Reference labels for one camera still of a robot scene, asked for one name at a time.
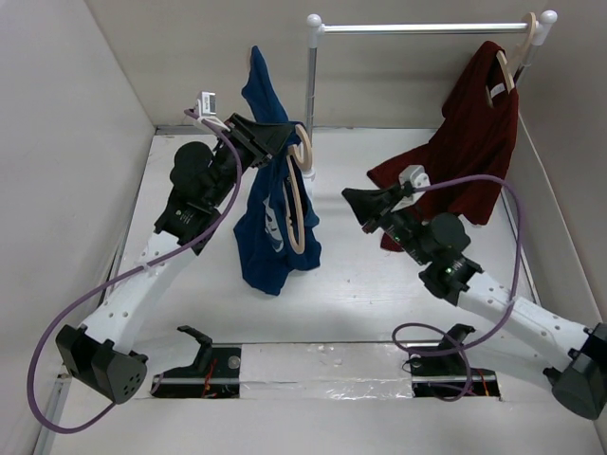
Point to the dark red t-shirt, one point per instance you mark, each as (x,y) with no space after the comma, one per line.
(477,136)

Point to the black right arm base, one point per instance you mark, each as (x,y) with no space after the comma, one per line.
(446,376)

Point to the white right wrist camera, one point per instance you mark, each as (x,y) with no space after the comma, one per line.
(410,179)

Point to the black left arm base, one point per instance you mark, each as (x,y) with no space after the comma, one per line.
(214,372)

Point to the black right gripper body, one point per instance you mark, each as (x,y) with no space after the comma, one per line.
(401,228)

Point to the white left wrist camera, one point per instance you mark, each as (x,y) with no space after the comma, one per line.
(205,105)

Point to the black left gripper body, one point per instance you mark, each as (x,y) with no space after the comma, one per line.
(226,158)

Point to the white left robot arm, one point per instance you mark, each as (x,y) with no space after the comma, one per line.
(99,352)

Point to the blue printed t-shirt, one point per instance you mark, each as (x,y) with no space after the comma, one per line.
(266,257)

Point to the wooden hanger with shirt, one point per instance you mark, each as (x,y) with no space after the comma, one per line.
(528,27)

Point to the white clothes rack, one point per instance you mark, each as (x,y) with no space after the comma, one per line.
(316,29)

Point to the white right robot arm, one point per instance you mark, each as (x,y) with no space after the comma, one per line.
(566,357)

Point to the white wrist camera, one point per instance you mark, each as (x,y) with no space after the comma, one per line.
(410,179)
(205,105)

